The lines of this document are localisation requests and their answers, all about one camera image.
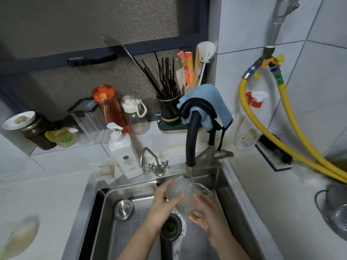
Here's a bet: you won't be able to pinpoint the white bottle brush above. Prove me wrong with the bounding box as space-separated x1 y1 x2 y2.
194 41 216 87

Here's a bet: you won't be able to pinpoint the white spray bottle red trigger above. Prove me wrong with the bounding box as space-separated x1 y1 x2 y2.
234 91 269 151

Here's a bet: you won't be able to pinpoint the clear textured drinking glass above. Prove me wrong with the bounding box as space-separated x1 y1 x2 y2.
165 175 201 216

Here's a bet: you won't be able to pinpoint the small white plate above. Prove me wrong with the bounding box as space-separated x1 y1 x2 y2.
1 111 36 131

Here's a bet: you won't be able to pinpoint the steel colander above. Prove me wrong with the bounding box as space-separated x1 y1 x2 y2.
314 182 347 242

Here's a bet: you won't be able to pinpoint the yellow gas hose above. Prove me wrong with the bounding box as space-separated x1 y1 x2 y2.
271 67 347 177
238 77 347 185

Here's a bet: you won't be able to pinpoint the round steel sink lid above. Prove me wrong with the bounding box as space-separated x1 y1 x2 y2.
114 199 134 221

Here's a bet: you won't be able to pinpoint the dark glass jar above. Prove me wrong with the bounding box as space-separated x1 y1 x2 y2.
20 113 57 151

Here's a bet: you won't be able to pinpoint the orange and yellow utensils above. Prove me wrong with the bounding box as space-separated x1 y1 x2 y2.
177 50 195 87

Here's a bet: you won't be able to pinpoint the bundle of dark chopsticks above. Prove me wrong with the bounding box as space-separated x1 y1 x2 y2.
134 51 180 100

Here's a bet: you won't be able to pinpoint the clear bottle with white lid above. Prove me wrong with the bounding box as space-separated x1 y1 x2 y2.
120 95 150 135

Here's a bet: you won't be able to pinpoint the black hose kitchen faucet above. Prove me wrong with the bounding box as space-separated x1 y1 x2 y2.
185 110 234 185

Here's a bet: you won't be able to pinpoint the clear container with black lid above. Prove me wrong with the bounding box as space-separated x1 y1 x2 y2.
67 97 107 145

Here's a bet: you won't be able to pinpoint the person's left forearm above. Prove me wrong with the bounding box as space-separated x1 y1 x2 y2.
117 220 163 260

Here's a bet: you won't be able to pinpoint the person's right forearm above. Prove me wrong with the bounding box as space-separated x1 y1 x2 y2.
210 235 251 260

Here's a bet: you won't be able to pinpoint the long metal skewer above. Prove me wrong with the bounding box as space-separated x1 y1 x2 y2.
100 35 163 98

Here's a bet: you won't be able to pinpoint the yellow jar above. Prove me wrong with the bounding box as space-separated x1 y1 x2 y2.
44 127 79 149

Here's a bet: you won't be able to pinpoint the black window handle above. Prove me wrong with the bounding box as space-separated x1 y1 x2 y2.
67 53 118 67

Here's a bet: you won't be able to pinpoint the person's right hand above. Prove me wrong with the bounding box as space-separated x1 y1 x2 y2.
189 193 234 250

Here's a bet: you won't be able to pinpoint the black scrub brush blue base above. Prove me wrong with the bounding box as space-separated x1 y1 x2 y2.
255 134 293 172

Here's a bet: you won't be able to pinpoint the blue cleaning cloth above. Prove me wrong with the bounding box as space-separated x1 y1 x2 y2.
176 83 233 133

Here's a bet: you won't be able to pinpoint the crumpled clear plastic piece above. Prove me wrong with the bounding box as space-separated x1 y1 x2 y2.
96 165 116 179

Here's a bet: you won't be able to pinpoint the grey metal pipe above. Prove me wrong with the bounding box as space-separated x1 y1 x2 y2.
267 0 303 49

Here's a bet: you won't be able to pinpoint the small steel gooseneck tap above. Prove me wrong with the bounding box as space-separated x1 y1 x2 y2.
140 147 170 177

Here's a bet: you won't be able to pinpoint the person's left hand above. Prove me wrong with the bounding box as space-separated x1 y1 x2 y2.
146 178 186 231

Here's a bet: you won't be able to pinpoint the perforated steel drain tray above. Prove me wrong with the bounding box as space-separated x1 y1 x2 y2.
90 183 163 260

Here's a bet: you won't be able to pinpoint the stainless steel sink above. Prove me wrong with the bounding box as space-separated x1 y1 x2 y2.
62 162 271 260

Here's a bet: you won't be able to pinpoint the black sink drain strainer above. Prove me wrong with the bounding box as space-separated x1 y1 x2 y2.
160 213 183 243

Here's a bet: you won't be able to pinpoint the orange water bottle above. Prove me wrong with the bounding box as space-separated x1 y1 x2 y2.
92 84 129 133

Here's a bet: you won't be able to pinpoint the gas valve with yellow handles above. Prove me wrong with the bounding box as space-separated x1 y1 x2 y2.
241 45 286 80

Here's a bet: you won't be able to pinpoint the black utensil holder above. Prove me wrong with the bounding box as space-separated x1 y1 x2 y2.
156 94 182 126

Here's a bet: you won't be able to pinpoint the white pump soap bottle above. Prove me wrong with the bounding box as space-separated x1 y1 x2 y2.
106 122 144 180

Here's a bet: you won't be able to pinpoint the dark window frame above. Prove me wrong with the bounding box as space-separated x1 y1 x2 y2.
0 0 211 87

